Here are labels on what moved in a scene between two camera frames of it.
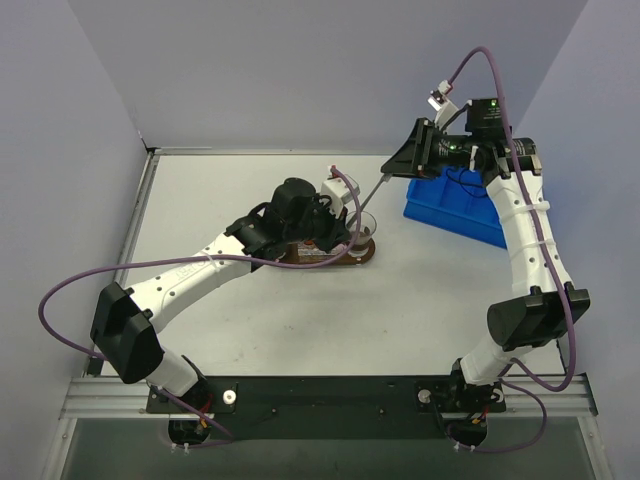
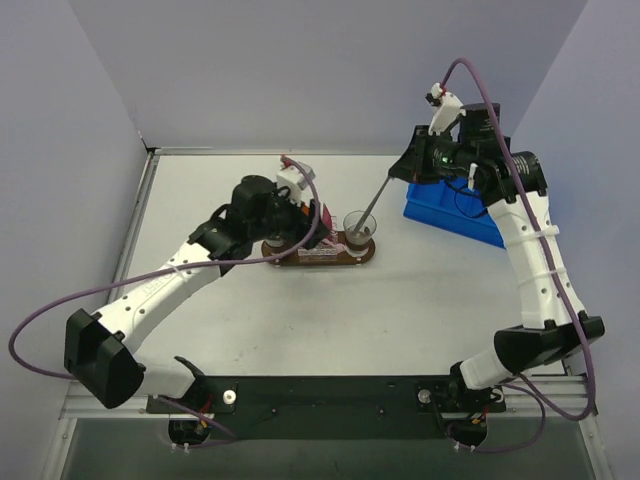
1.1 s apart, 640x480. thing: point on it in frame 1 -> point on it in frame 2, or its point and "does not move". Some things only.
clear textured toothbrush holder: x=310 y=253 does not move
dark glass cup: x=368 y=226 does not move
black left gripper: x=329 y=230 -> x=310 y=220
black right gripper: x=426 y=148 does not move
